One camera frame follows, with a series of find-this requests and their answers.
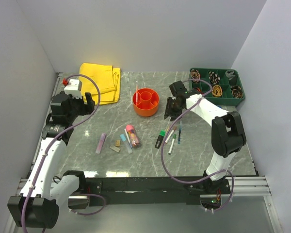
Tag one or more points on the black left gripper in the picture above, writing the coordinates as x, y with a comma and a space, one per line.
87, 108

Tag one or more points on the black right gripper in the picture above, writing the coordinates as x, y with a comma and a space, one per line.
168, 109

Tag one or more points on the brown cap white marker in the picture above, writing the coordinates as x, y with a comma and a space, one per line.
170, 134

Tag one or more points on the green black highlighter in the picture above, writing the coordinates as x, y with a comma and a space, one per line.
160, 139

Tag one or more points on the light blue cap highlighter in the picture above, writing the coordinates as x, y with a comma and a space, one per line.
126, 143

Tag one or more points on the purple highlighter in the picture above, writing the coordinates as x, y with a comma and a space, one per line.
100, 143

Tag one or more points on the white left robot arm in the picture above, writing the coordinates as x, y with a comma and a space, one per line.
38, 203

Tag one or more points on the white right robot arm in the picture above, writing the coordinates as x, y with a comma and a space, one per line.
227, 131

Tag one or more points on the blue transparent pen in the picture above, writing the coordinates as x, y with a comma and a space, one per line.
179, 132

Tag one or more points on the orange round pen holder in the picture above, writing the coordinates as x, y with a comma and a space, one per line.
148, 102

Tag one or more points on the yellow folded cloth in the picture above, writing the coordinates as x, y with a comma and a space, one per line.
107, 79

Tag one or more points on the green cap white marker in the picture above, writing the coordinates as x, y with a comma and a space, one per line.
172, 144

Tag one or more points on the white thin pen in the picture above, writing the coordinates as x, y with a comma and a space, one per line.
127, 136

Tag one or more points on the pink lid marker tube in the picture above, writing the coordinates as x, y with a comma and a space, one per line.
134, 141

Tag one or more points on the brown small eraser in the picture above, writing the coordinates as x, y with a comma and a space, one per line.
117, 143

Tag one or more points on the grey tan eraser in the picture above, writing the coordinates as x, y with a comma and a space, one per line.
114, 148

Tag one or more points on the green compartment tray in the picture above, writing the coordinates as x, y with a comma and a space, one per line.
220, 86

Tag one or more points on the black base beam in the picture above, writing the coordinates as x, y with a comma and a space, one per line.
150, 190

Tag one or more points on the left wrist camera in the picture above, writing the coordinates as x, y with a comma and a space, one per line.
73, 88

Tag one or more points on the aluminium rail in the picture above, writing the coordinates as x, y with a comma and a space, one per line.
240, 186

